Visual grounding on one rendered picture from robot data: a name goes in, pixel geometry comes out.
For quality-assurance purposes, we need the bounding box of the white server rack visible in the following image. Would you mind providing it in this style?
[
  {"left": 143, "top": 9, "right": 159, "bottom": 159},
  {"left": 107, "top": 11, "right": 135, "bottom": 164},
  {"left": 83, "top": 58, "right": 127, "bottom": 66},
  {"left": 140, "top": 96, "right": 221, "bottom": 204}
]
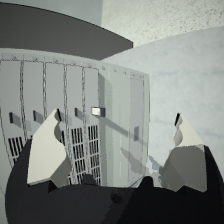
[{"left": 0, "top": 48, "right": 149, "bottom": 224}]

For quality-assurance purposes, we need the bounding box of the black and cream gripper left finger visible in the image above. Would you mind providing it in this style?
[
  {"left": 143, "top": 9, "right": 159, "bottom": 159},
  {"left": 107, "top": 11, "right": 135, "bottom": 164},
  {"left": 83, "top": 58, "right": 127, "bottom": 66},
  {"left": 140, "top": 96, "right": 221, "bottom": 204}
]
[{"left": 5, "top": 108, "right": 72, "bottom": 224}]

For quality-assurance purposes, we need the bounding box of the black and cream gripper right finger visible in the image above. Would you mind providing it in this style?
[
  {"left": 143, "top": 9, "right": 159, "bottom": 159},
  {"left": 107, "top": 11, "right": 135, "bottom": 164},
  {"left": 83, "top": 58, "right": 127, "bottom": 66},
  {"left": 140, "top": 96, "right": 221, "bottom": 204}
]
[{"left": 162, "top": 113, "right": 224, "bottom": 224}]

